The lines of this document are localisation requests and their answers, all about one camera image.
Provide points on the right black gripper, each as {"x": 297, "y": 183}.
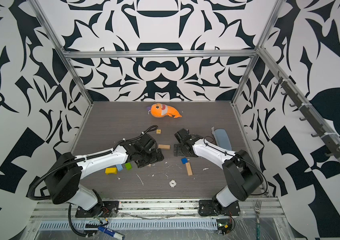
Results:
{"x": 177, "y": 150}

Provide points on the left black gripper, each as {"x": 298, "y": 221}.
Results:
{"x": 155, "y": 158}

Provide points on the natural wood rectangular block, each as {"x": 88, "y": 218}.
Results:
{"x": 164, "y": 147}

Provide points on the natural wood long block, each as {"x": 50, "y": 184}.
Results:
{"x": 189, "y": 169}

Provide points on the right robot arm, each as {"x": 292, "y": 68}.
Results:
{"x": 241, "y": 175}

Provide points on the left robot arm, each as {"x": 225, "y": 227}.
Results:
{"x": 62, "y": 183}

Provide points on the green wood block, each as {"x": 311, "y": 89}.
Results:
{"x": 128, "y": 166}

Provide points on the light blue wood block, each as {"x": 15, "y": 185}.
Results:
{"x": 119, "y": 167}

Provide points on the yellow wood arch block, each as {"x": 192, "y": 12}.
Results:
{"x": 109, "y": 171}

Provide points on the blue wood cube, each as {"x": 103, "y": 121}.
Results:
{"x": 184, "y": 160}

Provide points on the white gear shaped piece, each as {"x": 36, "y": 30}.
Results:
{"x": 172, "y": 183}

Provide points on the grey blue pouch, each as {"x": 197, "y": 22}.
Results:
{"x": 221, "y": 138}

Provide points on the orange plush fish toy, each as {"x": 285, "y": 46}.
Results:
{"x": 161, "y": 110}

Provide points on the small green circuit board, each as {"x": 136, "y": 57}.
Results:
{"x": 224, "y": 226}

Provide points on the blue white marker pen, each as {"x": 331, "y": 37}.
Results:
{"x": 111, "y": 233}

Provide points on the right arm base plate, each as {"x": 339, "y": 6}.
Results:
{"x": 213, "y": 208}

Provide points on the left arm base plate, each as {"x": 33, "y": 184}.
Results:
{"x": 104, "y": 210}

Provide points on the silver fork green handle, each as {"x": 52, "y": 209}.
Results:
{"x": 257, "y": 209}

